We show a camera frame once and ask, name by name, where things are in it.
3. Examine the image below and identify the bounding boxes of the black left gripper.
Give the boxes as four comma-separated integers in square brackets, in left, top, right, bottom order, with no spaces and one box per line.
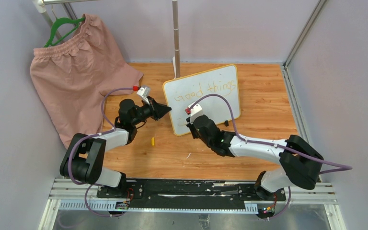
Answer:
[131,96,171,127]

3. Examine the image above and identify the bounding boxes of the yellow framed whiteboard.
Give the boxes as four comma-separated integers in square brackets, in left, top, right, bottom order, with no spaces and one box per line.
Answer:
[162,65,241,136]

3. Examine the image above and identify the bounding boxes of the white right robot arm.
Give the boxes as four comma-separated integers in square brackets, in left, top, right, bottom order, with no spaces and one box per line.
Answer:
[186,115,323,200]

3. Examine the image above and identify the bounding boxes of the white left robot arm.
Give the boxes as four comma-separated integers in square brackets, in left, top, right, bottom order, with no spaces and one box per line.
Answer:
[59,96,171,198]

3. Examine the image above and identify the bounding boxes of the pink cloth shorts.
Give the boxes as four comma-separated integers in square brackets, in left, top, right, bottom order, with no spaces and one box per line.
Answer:
[30,14,143,147]

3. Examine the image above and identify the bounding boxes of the metal stand pole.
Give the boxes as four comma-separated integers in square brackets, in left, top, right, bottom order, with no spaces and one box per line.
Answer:
[172,0,181,79]

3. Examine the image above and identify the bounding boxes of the green clothes hanger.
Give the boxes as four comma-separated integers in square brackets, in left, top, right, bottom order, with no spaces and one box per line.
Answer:
[43,16,86,48]

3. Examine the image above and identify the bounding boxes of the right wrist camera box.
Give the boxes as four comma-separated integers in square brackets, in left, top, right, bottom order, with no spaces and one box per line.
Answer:
[185,102,204,124]

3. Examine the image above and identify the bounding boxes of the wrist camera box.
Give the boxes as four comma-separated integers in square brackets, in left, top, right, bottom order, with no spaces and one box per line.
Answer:
[185,102,204,124]
[132,86,150,104]

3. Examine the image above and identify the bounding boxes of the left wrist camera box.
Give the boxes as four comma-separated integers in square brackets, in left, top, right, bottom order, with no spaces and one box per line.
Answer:
[132,86,150,104]

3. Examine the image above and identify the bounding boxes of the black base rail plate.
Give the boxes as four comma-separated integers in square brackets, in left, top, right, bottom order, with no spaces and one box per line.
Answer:
[96,178,286,211]

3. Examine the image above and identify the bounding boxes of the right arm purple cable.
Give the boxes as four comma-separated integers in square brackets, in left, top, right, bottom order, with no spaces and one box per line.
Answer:
[188,93,353,175]

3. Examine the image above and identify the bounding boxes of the aluminium frame post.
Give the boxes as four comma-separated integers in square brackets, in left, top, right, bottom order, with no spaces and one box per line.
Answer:
[283,0,328,69]

